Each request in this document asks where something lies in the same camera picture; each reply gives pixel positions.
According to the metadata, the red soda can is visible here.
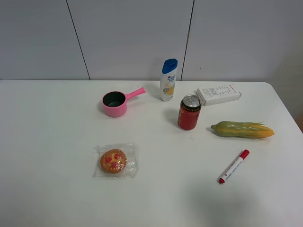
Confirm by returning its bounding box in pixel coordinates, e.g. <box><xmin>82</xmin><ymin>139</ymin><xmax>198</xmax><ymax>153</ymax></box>
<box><xmin>178</xmin><ymin>95</ymin><xmax>202</xmax><ymax>130</ymax></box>

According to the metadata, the pink toy saucepan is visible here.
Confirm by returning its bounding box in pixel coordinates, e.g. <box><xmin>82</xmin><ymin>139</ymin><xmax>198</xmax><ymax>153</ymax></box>
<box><xmin>102</xmin><ymin>87</ymin><xmax>145</xmax><ymax>118</ymax></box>

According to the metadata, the white blue shampoo bottle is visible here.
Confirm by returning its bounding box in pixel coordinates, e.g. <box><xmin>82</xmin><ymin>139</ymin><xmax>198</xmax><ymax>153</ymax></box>
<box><xmin>160</xmin><ymin>59</ymin><xmax>178</xmax><ymax>101</ymax></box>

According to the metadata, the wrapped fruit tart pastry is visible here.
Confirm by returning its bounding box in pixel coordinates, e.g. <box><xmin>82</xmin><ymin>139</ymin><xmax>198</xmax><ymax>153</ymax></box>
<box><xmin>92</xmin><ymin>143</ymin><xmax>139</xmax><ymax>179</ymax></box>

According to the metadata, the white cardboard box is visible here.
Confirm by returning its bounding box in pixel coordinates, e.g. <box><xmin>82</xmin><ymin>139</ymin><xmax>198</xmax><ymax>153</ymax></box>
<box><xmin>197</xmin><ymin>83</ymin><xmax>241</xmax><ymax>106</ymax></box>

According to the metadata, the toy corn cob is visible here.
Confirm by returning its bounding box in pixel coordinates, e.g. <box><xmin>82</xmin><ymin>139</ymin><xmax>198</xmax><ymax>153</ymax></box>
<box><xmin>211</xmin><ymin>121</ymin><xmax>275</xmax><ymax>139</ymax></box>

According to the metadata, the red whiteboard marker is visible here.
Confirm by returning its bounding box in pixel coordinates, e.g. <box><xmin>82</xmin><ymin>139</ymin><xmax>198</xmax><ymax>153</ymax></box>
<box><xmin>217</xmin><ymin>149</ymin><xmax>250</xmax><ymax>184</ymax></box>

